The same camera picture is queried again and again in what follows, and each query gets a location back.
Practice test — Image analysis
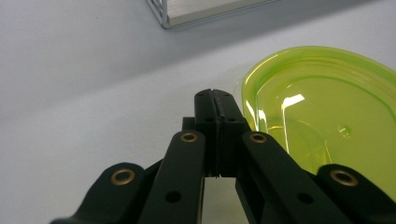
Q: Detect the white wire rack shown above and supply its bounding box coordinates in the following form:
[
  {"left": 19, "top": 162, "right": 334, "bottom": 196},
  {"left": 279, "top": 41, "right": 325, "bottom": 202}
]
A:
[{"left": 145, "top": 0, "right": 281, "bottom": 30}]

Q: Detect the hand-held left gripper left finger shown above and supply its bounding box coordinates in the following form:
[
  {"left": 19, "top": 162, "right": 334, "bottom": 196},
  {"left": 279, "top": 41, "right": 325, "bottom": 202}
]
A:
[{"left": 181, "top": 89, "right": 219, "bottom": 177}]

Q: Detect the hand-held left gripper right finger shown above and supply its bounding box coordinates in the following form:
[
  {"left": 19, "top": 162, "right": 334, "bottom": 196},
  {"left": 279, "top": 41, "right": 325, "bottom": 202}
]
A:
[{"left": 213, "top": 89, "right": 252, "bottom": 178}]

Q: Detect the green translucent plastic container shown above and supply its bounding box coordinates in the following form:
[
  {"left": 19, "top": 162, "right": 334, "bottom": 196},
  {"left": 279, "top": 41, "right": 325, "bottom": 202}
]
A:
[{"left": 241, "top": 45, "right": 396, "bottom": 203}]

